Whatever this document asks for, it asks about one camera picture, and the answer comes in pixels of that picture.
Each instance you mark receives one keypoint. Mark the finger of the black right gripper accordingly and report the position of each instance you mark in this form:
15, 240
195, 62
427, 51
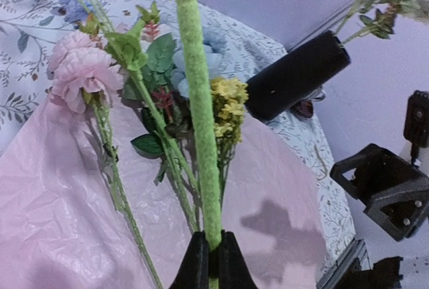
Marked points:
394, 192

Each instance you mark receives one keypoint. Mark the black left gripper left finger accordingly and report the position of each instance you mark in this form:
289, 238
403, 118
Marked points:
193, 270

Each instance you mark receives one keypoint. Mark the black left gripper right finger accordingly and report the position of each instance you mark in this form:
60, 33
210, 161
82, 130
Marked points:
233, 271

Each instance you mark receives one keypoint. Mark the yellow poppy flower stem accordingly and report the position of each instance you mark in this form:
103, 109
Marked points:
188, 15

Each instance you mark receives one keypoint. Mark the white rose stem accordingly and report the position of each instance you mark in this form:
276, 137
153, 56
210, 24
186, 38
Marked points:
415, 9

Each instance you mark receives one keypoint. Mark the light blue hydrangea stem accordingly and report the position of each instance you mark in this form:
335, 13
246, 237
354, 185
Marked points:
215, 45

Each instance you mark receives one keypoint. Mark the tall black vase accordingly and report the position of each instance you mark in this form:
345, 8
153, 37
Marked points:
295, 76

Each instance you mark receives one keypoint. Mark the red round saucer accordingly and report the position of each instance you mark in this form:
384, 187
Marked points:
303, 109

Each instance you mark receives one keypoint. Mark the striped ceramic cup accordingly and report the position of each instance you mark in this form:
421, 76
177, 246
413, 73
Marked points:
318, 95

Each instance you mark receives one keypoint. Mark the yellow small flower sprig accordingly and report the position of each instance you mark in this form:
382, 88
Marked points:
228, 101

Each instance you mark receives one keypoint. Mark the single pink carnation stem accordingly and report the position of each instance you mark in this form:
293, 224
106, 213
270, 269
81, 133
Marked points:
86, 77

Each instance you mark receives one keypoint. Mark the small blue flower stem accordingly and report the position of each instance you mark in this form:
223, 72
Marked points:
88, 16

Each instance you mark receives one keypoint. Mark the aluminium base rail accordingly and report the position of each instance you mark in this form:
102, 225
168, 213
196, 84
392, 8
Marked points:
355, 258

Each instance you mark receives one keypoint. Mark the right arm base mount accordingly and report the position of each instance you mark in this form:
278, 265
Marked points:
385, 274

